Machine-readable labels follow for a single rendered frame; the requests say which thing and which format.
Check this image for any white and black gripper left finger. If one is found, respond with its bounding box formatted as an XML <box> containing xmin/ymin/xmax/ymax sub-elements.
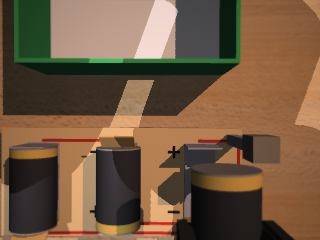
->
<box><xmin>177</xmin><ymin>219</ymin><xmax>196</xmax><ymax>240</ymax></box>

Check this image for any black and orange battery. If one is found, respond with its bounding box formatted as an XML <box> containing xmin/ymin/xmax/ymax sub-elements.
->
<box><xmin>191</xmin><ymin>163</ymin><xmax>263</xmax><ymax>240</ymax></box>
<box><xmin>96</xmin><ymin>146</ymin><xmax>141</xmax><ymax>236</ymax></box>
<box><xmin>9</xmin><ymin>146</ymin><xmax>58</xmax><ymax>236</ymax></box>

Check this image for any green open-top box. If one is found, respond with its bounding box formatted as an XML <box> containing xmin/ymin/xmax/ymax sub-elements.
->
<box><xmin>14</xmin><ymin>0</ymin><xmax>241</xmax><ymax>76</ymax></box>

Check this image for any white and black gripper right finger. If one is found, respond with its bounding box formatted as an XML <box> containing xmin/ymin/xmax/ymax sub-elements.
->
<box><xmin>262</xmin><ymin>220</ymin><xmax>294</xmax><ymax>240</ymax></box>

